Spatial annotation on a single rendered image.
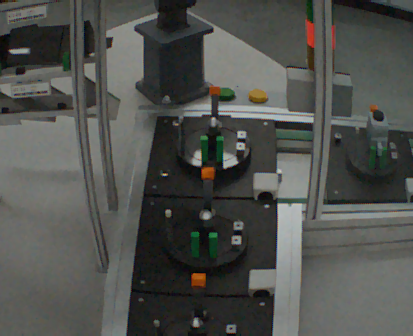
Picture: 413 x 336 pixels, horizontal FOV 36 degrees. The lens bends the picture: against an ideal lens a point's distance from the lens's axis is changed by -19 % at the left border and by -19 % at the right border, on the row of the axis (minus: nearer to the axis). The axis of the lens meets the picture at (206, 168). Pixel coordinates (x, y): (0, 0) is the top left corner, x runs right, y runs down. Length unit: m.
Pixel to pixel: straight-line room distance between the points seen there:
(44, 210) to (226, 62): 0.70
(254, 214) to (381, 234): 0.28
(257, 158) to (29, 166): 0.55
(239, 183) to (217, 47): 0.71
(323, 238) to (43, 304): 0.58
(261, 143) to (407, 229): 0.39
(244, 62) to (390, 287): 0.88
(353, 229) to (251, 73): 0.68
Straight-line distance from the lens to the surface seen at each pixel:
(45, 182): 1.60
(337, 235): 1.37
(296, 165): 1.52
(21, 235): 1.48
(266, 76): 1.89
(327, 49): 1.12
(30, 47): 1.17
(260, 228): 1.30
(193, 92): 1.78
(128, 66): 1.96
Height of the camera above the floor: 1.87
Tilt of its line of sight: 39 degrees down
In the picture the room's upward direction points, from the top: 1 degrees counter-clockwise
